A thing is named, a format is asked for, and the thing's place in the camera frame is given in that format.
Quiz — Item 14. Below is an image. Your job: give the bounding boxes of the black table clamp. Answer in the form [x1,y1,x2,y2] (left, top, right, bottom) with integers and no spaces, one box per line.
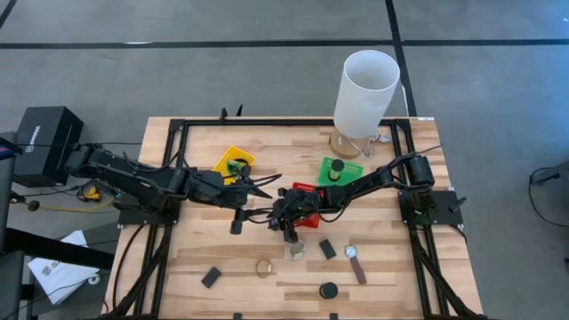
[220,104,244,124]

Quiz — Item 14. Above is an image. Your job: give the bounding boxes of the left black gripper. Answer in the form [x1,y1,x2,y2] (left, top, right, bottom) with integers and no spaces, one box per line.
[220,166,274,236]

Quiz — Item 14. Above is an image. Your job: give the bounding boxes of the white paper sheets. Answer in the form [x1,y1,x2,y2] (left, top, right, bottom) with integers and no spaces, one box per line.
[27,229,101,306]

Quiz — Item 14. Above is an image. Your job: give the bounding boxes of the red and blue object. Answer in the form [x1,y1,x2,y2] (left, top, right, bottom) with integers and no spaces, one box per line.
[0,136,23,161]

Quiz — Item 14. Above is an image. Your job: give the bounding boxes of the table lamp white shade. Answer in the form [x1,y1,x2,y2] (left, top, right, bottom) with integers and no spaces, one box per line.
[328,49,401,160]

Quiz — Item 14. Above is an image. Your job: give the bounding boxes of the small black box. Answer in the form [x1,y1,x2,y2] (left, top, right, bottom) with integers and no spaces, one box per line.
[318,238,338,260]
[200,266,222,289]

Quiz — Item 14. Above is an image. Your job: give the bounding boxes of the yellow plastic basket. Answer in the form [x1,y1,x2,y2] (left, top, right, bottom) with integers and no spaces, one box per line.
[212,145,257,186]

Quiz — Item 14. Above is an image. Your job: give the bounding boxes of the gold bracelet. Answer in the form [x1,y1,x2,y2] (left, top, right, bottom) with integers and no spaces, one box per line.
[254,259,273,280]

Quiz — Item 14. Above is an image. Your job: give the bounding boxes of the jar with yellow contents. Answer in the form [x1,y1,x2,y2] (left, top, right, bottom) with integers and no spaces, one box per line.
[328,158,346,182]

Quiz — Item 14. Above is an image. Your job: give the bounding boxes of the round black disc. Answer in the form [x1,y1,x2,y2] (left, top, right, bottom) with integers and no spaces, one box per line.
[318,281,340,300]

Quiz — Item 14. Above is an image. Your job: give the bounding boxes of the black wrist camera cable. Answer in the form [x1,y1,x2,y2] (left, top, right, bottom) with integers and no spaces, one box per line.
[243,173,283,186]

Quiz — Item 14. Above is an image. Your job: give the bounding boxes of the dark grey floor object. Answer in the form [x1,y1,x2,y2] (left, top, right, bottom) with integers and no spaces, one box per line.
[529,160,569,187]

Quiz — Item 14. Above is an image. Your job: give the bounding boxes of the black cardboard box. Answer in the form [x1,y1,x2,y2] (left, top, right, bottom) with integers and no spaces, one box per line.
[12,105,84,188]

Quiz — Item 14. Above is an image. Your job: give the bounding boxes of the green plastic basket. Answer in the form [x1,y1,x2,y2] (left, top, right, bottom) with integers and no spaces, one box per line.
[316,156,365,188]

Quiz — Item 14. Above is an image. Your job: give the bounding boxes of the wristwatch brown strap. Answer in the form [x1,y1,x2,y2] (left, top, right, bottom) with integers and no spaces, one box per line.
[344,244,368,286]

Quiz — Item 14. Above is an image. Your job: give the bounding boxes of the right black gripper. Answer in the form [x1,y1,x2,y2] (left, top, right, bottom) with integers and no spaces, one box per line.
[266,186,315,244]

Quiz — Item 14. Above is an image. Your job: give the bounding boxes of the white lamp cord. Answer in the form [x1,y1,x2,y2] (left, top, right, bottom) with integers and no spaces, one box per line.
[350,84,413,159]

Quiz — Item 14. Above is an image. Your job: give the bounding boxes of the yellow cable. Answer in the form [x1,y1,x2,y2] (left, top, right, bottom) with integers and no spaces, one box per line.
[39,184,119,213]

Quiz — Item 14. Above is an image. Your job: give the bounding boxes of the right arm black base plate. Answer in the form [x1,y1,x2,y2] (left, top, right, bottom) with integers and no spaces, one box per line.
[398,189,464,227]

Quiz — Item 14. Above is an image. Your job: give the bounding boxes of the red plastic basket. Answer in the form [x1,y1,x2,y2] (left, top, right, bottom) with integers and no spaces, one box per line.
[286,180,325,229]

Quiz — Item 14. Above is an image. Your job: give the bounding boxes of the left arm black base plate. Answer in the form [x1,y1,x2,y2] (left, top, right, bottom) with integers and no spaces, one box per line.
[117,190,183,227]

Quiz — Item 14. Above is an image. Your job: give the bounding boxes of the black beam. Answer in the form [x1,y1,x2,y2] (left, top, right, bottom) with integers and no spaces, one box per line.
[4,227,115,270]

